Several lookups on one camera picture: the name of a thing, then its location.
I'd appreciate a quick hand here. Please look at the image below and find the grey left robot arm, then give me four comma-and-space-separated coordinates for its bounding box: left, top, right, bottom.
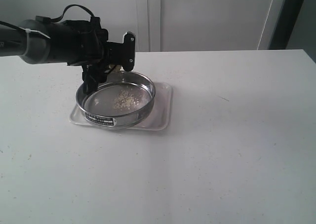
0, 16, 109, 93

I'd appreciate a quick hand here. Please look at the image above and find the stainless steel cup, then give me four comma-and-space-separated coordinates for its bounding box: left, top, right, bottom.
109, 65, 122, 73

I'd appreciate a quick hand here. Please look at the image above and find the yellow and white grain mix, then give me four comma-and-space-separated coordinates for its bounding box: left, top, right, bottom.
93, 68, 144, 110

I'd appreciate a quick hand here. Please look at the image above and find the white rectangular plastic tray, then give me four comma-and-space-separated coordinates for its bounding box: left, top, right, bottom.
69, 82, 173, 131

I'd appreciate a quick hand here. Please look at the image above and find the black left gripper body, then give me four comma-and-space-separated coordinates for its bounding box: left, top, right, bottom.
48, 18, 108, 66

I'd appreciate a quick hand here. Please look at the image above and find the round stainless steel sieve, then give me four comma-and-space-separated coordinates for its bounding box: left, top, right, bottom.
76, 72, 156, 129

